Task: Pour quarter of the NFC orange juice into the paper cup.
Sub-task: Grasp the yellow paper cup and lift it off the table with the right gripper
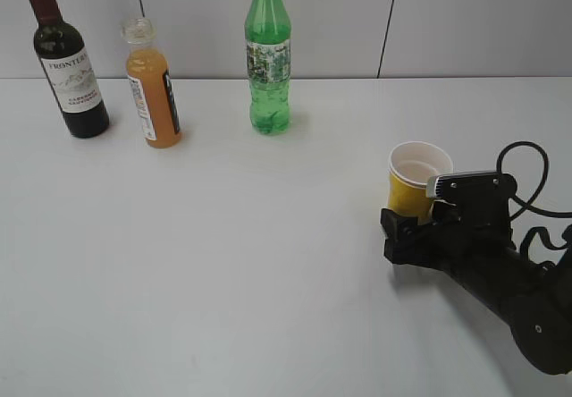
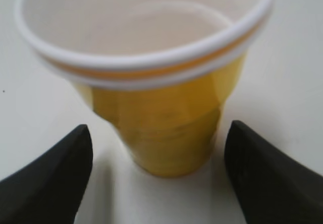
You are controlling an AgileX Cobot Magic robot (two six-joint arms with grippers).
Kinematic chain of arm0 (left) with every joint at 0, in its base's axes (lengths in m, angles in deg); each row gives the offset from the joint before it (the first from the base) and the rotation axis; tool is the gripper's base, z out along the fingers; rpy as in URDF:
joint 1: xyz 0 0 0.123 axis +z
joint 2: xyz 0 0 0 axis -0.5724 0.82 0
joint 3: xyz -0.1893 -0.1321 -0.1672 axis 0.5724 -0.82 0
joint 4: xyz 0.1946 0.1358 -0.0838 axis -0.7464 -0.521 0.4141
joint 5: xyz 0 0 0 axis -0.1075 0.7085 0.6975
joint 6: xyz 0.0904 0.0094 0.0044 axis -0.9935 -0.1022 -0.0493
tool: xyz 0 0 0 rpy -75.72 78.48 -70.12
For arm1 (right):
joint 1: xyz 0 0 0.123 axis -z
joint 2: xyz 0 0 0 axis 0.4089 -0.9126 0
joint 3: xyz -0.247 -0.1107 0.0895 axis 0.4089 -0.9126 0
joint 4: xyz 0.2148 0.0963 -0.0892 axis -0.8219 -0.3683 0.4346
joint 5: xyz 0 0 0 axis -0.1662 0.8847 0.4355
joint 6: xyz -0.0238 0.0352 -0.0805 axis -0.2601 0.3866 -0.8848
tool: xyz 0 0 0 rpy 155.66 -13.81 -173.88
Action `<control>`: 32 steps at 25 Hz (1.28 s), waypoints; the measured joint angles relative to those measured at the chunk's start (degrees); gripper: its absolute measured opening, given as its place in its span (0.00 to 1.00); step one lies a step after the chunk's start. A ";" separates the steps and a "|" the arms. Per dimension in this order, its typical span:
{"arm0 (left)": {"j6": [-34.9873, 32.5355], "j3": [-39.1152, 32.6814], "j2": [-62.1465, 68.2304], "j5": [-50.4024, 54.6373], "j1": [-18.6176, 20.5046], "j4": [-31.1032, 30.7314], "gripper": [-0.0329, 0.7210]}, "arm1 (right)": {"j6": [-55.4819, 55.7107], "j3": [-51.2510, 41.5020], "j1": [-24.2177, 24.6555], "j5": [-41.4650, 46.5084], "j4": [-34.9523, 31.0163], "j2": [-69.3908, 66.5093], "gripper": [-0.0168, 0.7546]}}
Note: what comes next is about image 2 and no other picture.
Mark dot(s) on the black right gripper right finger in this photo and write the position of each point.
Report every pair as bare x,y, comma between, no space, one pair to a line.
270,186

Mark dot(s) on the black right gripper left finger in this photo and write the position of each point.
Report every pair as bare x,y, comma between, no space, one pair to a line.
50,189

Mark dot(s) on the yellow paper cup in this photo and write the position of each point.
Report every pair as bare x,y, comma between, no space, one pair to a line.
160,71

